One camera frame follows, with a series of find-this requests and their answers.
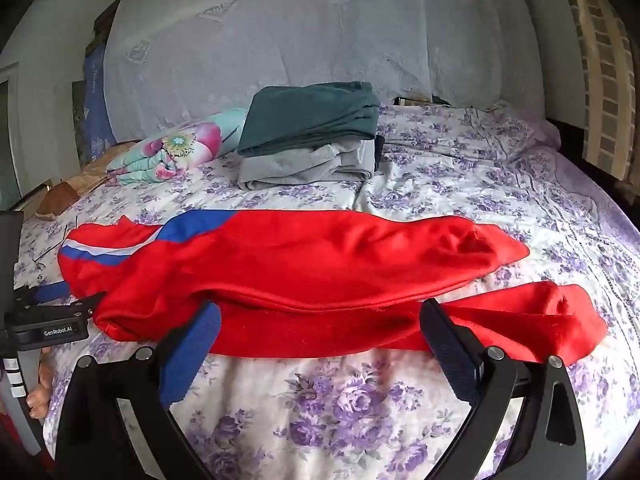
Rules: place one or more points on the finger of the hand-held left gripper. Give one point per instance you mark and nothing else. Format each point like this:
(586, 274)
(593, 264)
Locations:
(87, 305)
(50, 292)

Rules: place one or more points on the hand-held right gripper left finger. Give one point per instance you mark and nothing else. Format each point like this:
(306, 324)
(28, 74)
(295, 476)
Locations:
(192, 355)

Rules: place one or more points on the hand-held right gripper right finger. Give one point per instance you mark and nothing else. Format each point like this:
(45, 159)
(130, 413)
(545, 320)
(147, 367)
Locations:
(450, 355)

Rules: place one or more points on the red shirt with stripes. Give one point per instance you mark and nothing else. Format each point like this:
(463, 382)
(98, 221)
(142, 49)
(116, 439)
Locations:
(300, 270)

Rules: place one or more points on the person's left hand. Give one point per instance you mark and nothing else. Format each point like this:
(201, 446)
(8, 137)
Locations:
(37, 400)

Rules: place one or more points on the brown cushion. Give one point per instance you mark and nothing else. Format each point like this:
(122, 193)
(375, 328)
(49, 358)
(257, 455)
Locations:
(75, 185)

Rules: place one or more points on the purple floral bed sheet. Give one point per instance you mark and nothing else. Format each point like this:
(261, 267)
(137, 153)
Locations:
(450, 200)

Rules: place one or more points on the folded floral teal blanket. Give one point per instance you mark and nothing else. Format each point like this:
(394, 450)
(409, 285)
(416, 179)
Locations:
(175, 147)

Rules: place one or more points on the folded grey garment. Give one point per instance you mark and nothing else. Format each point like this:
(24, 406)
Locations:
(300, 167)

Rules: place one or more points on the folded dark green garment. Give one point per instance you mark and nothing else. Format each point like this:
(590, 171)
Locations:
(310, 115)

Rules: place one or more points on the checkered beige curtain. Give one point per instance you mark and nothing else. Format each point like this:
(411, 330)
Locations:
(600, 85)

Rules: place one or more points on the white lace bed cover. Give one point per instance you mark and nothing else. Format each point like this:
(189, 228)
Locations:
(300, 35)

